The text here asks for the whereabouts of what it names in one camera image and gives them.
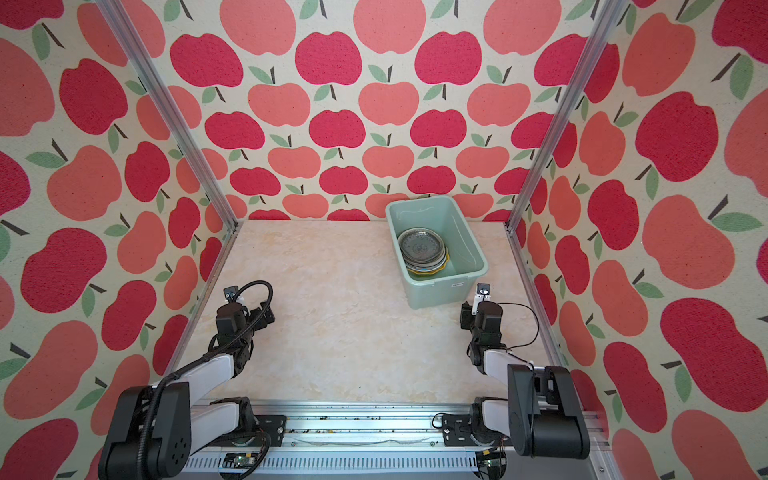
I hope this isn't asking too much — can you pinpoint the aluminium corner post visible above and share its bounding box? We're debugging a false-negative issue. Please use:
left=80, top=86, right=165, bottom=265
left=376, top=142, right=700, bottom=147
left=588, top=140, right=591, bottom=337
left=96, top=0, right=239, bottom=235
left=505, top=0, right=629, bottom=238

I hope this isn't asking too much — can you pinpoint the mint green plastic bin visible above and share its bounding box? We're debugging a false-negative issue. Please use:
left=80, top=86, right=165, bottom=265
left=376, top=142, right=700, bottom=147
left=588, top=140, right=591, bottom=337
left=386, top=196, right=489, bottom=309

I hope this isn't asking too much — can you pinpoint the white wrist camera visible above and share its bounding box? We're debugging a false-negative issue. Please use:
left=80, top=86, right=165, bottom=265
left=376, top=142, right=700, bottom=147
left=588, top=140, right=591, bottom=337
left=471, top=283, right=491, bottom=315
left=223, top=286, right=246, bottom=305

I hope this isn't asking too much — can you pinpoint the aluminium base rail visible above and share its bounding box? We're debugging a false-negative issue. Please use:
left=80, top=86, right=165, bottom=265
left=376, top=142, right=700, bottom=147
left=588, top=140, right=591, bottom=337
left=101, top=398, right=619, bottom=480

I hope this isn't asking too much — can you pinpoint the aluminium corner post left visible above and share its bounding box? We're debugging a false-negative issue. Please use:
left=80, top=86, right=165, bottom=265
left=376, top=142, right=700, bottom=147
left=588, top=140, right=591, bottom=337
left=96, top=0, right=239, bottom=235

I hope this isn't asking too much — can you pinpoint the yellow dotted scalloped plate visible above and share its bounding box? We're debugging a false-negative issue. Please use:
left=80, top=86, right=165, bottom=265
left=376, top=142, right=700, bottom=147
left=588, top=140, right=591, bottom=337
left=406, top=263, right=449, bottom=277

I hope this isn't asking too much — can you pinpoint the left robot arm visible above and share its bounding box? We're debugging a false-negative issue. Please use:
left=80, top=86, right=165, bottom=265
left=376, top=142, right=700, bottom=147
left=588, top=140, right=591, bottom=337
left=98, top=301, right=285, bottom=479

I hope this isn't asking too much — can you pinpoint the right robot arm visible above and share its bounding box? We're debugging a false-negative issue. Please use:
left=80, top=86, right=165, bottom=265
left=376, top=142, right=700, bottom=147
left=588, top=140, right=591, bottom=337
left=459, top=300, right=591, bottom=460

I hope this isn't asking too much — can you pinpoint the clear glass square plate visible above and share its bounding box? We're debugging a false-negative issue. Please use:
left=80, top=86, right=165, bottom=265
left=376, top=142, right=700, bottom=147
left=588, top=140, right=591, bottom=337
left=397, top=227, right=448, bottom=271

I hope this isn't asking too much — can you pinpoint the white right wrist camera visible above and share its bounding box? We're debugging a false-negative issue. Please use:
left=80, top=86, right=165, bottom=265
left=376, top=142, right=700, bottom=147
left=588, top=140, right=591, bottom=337
left=471, top=283, right=491, bottom=315

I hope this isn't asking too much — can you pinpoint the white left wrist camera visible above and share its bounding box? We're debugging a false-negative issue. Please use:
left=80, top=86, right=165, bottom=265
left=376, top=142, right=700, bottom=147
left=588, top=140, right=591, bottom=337
left=223, top=286, right=246, bottom=305

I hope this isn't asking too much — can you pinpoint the aluminium corner post right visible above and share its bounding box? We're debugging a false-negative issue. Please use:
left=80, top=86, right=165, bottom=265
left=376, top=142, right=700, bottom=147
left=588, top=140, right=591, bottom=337
left=505, top=0, right=629, bottom=238

